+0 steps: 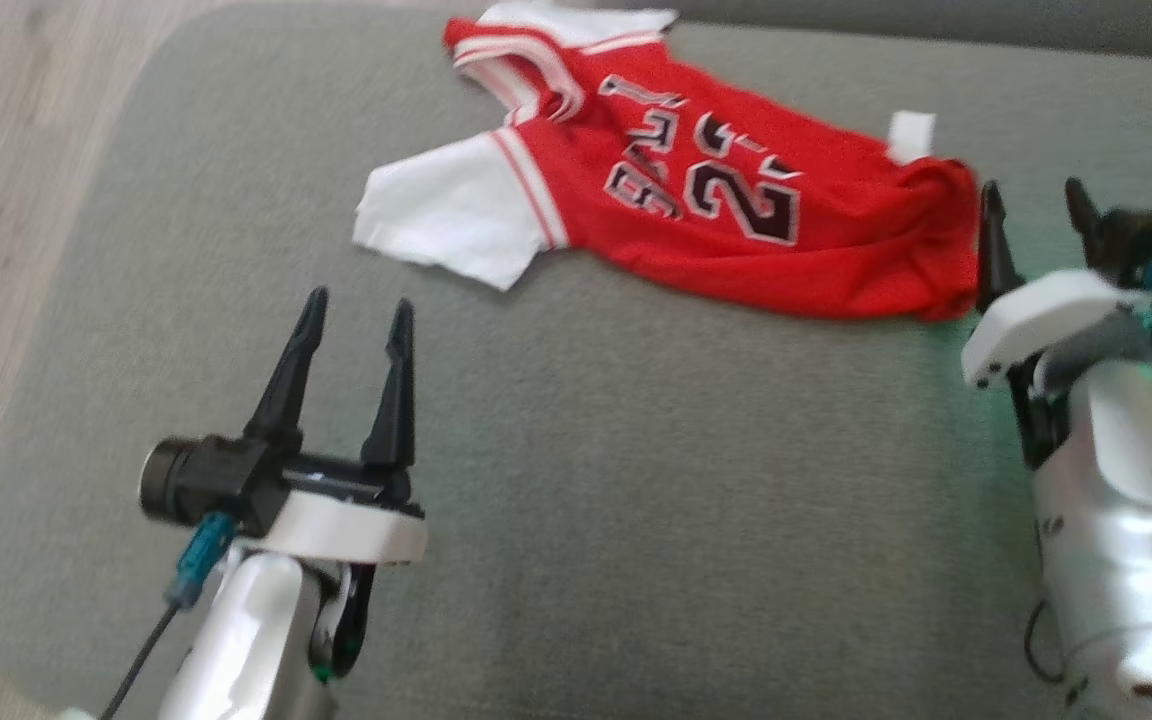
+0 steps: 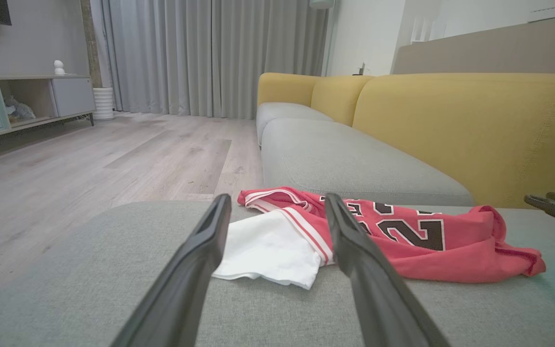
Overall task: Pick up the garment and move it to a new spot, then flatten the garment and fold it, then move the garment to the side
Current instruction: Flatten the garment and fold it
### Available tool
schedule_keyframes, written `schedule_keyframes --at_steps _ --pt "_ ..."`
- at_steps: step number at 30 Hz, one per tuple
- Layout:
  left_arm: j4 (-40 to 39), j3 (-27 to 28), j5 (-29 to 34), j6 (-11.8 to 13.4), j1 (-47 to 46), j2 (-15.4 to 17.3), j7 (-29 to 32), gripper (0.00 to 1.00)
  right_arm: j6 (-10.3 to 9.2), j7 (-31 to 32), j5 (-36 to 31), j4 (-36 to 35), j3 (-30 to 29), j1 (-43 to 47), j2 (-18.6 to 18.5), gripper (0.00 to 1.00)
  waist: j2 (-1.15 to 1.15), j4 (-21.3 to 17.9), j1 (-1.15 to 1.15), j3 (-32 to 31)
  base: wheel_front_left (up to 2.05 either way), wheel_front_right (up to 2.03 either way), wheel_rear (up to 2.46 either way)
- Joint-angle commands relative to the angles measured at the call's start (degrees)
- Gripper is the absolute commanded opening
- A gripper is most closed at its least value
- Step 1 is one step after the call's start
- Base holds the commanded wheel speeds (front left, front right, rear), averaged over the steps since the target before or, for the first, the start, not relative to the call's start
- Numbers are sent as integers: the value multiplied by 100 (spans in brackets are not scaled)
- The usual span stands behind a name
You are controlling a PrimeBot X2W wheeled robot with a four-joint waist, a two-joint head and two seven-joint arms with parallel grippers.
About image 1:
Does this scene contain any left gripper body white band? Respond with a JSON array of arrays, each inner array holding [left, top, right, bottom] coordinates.
[[246, 455, 429, 566]]

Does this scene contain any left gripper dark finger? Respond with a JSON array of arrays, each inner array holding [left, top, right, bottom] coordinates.
[[244, 286, 329, 446], [361, 298, 417, 476]]

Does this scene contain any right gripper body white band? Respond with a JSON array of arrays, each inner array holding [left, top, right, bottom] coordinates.
[[961, 268, 1152, 391]]

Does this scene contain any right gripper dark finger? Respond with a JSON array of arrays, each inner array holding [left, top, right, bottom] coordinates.
[[1064, 177, 1107, 271], [976, 180, 1025, 313]]

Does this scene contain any red number print jersey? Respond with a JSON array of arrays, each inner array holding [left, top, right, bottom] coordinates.
[[351, 0, 982, 323]]

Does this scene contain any large grey sofa seat cushion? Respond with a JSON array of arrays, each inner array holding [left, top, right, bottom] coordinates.
[[0, 0, 1152, 720]]

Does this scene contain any left blue-plug black cable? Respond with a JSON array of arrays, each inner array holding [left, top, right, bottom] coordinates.
[[101, 512, 237, 720]]

